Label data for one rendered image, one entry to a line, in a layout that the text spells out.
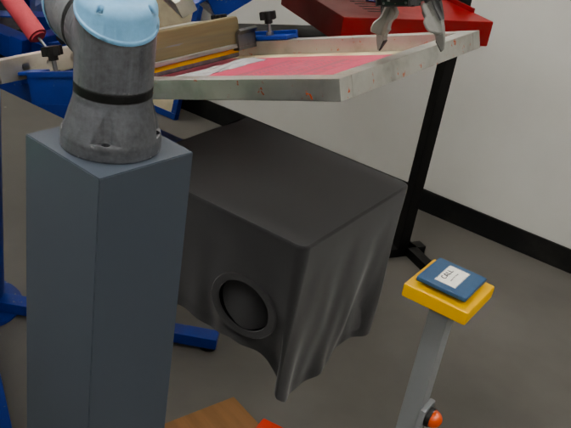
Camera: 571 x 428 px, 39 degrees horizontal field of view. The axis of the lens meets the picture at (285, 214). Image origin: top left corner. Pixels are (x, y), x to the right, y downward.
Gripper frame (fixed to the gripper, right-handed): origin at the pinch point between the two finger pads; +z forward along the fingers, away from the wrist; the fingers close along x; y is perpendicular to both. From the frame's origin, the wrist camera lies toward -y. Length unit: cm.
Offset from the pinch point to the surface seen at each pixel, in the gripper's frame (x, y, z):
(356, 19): -64, -89, 4
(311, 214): -19.0, 9.5, 32.8
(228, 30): -57, -16, -2
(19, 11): -104, 8, -9
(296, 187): -27.8, 1.5, 30.2
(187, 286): -46, 21, 50
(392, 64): 2.0, 11.7, 1.0
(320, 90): -1.8, 29.6, 2.6
